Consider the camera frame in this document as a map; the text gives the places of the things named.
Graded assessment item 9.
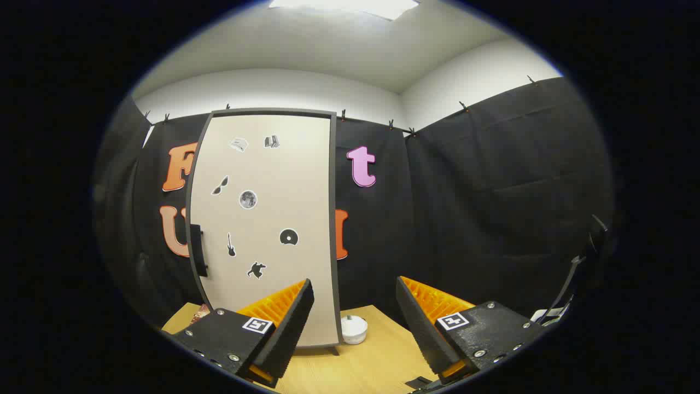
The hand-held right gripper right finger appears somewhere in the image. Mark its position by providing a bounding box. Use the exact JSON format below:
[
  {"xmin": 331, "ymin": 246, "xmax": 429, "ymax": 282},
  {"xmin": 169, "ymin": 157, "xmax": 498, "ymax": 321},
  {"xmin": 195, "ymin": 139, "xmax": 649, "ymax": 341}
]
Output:
[{"xmin": 395, "ymin": 276, "xmax": 545, "ymax": 386}]

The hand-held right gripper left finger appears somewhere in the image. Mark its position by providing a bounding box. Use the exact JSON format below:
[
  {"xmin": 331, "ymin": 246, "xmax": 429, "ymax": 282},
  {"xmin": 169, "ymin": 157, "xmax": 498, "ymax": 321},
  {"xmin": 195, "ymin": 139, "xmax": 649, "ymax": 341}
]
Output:
[{"xmin": 172, "ymin": 278, "xmax": 316, "ymax": 388}]

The beige cabinet door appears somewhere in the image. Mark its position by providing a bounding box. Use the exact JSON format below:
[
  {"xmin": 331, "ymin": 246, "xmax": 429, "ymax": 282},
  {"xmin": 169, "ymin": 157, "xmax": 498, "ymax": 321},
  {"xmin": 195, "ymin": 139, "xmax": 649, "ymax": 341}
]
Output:
[{"xmin": 189, "ymin": 114, "xmax": 335, "ymax": 347}]

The grey cabinet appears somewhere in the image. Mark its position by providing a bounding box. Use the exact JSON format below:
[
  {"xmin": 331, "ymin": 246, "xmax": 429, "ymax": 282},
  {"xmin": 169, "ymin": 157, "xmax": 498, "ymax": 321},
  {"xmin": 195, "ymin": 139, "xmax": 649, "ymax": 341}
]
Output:
[{"xmin": 185, "ymin": 108, "xmax": 343, "ymax": 356}]

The white round container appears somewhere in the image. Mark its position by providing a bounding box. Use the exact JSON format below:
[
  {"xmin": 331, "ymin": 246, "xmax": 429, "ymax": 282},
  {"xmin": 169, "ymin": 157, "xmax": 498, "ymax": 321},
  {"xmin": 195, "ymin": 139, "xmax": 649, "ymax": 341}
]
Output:
[{"xmin": 341, "ymin": 315, "xmax": 368, "ymax": 345}]

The black backdrop cloth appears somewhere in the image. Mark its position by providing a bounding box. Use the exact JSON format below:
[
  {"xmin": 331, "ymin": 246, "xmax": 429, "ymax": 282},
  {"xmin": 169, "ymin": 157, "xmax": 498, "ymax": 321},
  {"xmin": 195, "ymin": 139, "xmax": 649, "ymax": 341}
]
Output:
[{"xmin": 93, "ymin": 77, "xmax": 616, "ymax": 329}]

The black metal stand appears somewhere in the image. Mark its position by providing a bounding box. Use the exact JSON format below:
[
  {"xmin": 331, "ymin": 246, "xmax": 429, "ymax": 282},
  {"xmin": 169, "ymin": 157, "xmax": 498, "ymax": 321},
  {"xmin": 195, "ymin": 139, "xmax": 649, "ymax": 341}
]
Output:
[{"xmin": 533, "ymin": 215, "xmax": 612, "ymax": 326}]

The row of black cloth clips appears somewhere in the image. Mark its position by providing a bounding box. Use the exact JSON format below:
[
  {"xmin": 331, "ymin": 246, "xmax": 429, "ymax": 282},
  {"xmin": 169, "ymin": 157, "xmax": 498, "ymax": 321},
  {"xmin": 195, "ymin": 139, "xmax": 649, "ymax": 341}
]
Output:
[{"xmin": 143, "ymin": 75, "xmax": 536, "ymax": 137}]

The ceiling light panel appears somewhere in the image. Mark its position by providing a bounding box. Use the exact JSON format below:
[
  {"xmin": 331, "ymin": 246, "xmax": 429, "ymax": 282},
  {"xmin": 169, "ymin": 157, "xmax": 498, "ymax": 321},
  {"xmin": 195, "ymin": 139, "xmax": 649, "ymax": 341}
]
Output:
[{"xmin": 268, "ymin": 0, "xmax": 419, "ymax": 21}]

